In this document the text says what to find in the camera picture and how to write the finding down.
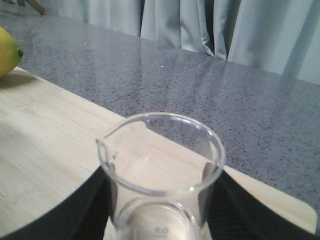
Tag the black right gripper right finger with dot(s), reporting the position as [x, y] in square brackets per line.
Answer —
[234, 214]

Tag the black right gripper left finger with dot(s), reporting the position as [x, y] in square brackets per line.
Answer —
[81, 216]

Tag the glass beaker with liquid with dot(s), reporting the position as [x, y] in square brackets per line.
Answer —
[161, 168]

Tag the wooden cutting board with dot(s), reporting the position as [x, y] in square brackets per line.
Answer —
[48, 150]

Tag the yellow lemon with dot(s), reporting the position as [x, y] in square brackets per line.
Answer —
[10, 52]

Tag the grey curtain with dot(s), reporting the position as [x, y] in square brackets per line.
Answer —
[278, 36]

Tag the wooden stick in background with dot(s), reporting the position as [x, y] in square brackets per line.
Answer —
[37, 6]

